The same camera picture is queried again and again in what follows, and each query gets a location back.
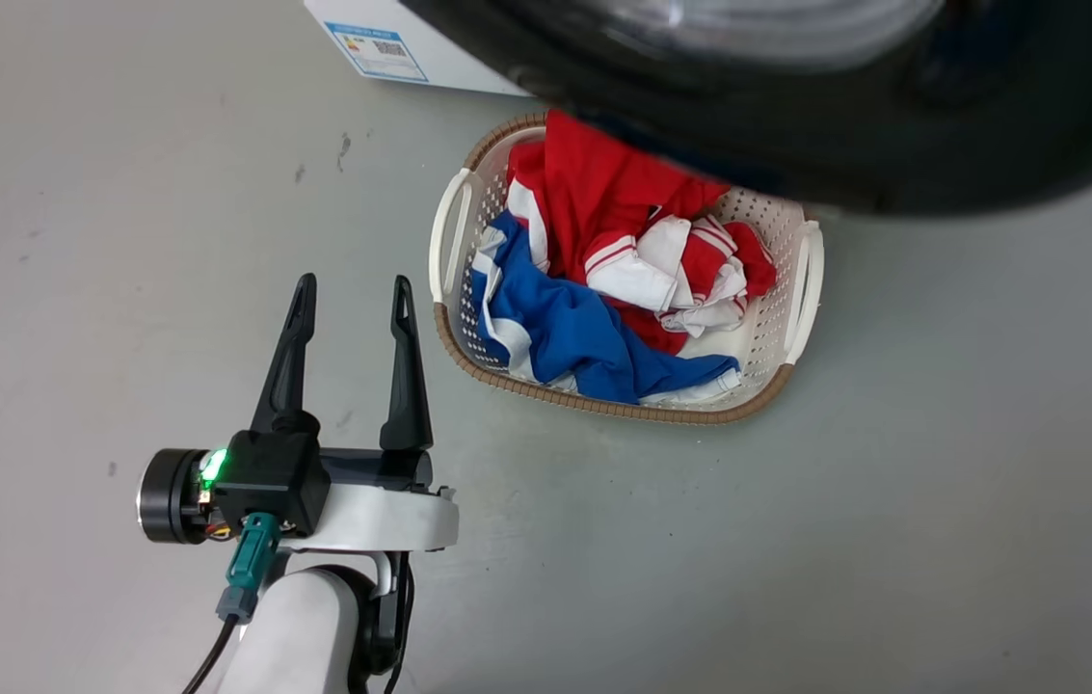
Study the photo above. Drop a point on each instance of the red and white garment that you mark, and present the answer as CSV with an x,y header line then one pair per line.
x,y
603,207

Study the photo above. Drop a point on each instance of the white laundry basket brown rim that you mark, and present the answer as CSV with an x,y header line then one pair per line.
x,y
777,318

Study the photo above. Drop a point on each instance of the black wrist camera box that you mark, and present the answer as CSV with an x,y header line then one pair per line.
x,y
271,477

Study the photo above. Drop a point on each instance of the white washing machine body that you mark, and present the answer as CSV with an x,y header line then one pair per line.
x,y
449,53

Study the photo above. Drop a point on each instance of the blue energy label sticker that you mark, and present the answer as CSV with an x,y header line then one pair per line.
x,y
377,50

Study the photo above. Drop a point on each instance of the blue and white garment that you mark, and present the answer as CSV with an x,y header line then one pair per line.
x,y
570,333

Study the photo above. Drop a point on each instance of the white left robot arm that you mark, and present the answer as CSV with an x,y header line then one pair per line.
x,y
300,627

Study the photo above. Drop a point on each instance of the black round washing machine door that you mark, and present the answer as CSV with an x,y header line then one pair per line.
x,y
892,106

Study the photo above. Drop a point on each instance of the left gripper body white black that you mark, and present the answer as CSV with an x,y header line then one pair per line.
x,y
382,516

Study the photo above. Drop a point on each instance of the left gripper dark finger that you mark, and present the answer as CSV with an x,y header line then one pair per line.
x,y
406,386
289,366

